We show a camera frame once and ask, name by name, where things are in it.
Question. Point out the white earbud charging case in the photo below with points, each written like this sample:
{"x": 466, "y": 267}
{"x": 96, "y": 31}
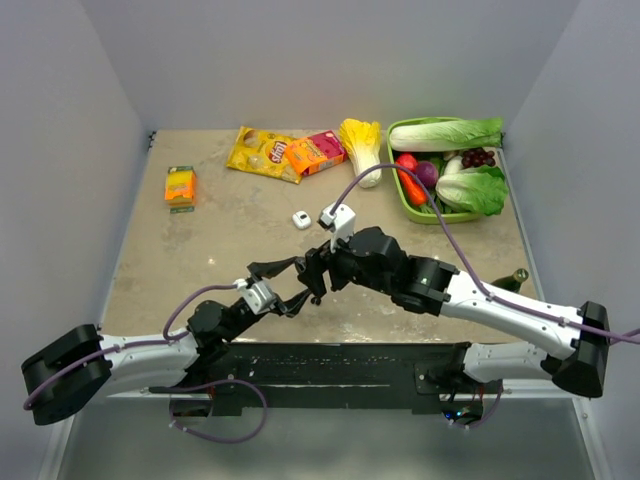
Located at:
{"x": 301, "y": 220}

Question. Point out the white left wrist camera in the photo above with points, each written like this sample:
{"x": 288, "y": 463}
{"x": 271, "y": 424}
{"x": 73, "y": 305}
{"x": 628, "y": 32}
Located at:
{"x": 259, "y": 296}

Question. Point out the long green white cabbage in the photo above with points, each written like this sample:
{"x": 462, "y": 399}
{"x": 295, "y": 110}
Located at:
{"x": 440, "y": 134}

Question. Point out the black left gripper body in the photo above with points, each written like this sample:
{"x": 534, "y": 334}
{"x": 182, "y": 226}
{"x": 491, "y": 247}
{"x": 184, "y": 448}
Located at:
{"x": 242, "y": 322}

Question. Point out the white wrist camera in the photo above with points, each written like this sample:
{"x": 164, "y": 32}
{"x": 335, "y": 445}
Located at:
{"x": 339, "y": 220}
{"x": 259, "y": 296}

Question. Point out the orange red pepper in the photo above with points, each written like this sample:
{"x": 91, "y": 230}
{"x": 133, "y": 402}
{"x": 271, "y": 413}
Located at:
{"x": 412, "y": 189}

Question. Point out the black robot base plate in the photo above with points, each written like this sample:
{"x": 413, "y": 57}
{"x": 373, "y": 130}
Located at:
{"x": 422, "y": 378}

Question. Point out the yellow chips bag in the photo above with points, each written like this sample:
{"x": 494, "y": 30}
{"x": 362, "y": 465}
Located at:
{"x": 262, "y": 153}

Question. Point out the purple grapes bunch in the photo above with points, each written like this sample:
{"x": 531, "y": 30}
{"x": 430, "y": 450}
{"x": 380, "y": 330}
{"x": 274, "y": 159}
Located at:
{"x": 477, "y": 157}

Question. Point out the red apple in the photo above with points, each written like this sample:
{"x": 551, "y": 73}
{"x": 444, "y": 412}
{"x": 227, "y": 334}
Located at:
{"x": 407, "y": 160}

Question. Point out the green glass bottle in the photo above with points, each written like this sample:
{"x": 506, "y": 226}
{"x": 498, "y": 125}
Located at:
{"x": 512, "y": 282}

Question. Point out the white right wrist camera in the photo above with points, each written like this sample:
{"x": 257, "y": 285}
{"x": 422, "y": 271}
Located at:
{"x": 339, "y": 220}

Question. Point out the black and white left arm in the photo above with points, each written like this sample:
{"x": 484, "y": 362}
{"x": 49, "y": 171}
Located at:
{"x": 84, "y": 364}

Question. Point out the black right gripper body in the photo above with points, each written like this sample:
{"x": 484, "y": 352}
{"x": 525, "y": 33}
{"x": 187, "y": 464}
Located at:
{"x": 341, "y": 264}

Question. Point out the yellow white napa cabbage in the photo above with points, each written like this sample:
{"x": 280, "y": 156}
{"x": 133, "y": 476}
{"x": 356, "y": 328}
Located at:
{"x": 362, "y": 141}

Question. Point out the orange yellow sponge pack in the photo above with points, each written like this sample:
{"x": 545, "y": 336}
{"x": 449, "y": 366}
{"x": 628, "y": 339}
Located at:
{"x": 180, "y": 189}

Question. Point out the green leafy bok choy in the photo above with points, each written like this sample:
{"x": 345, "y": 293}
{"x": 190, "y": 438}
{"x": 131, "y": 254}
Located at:
{"x": 478, "y": 190}

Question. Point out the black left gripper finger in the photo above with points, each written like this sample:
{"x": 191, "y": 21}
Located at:
{"x": 290, "y": 308}
{"x": 268, "y": 270}

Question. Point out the green plastic basket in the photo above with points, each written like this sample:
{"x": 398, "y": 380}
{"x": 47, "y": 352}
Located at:
{"x": 434, "y": 204}

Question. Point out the orange pink snack box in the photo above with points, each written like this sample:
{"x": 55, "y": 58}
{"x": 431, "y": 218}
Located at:
{"x": 315, "y": 153}

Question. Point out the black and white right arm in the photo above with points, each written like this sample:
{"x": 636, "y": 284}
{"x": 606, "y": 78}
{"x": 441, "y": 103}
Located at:
{"x": 567, "y": 345}

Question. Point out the purple red onion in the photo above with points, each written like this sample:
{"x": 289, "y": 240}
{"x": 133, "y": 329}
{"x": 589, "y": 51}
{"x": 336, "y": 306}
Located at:
{"x": 427, "y": 173}

